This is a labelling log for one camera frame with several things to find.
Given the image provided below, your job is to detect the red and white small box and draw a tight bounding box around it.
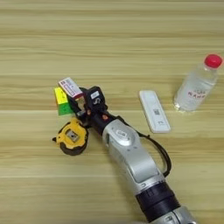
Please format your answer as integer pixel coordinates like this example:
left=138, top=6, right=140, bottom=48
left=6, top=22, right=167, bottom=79
left=57, top=76, right=84, bottom=101

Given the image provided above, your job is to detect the multicolour puzzle cube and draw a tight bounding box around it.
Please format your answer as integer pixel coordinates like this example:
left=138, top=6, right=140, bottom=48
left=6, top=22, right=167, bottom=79
left=53, top=87, right=74, bottom=116

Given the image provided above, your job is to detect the clear bottle with red cap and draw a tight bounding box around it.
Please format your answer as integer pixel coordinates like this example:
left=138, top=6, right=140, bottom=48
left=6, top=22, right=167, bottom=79
left=173, top=53, right=223, bottom=113

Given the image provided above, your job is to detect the yellow black tape measure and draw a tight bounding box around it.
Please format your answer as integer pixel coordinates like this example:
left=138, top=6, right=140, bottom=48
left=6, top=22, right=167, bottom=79
left=52, top=117, right=90, bottom=157

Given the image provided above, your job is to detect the white flat dongle device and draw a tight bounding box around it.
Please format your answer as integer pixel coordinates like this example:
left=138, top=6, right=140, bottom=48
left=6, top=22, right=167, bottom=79
left=138, top=89, right=172, bottom=135

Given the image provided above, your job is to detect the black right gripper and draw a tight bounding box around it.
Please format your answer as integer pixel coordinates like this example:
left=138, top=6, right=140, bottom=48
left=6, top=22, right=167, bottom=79
left=67, top=86, right=124, bottom=137

